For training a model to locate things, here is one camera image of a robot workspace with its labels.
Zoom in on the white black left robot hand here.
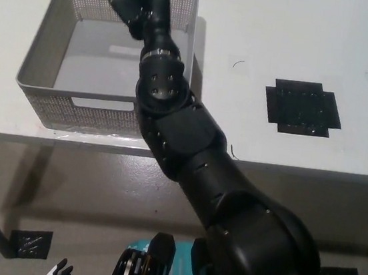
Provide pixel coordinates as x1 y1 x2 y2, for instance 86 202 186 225
42 255 75 275

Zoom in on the clear adhesive tape strip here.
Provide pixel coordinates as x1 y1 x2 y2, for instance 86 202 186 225
53 126 146 149

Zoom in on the grey perforated plastic basket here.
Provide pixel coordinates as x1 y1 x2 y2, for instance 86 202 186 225
9 0 201 146

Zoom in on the black cross-shaped mat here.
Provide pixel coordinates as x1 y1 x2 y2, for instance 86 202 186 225
260 76 347 141

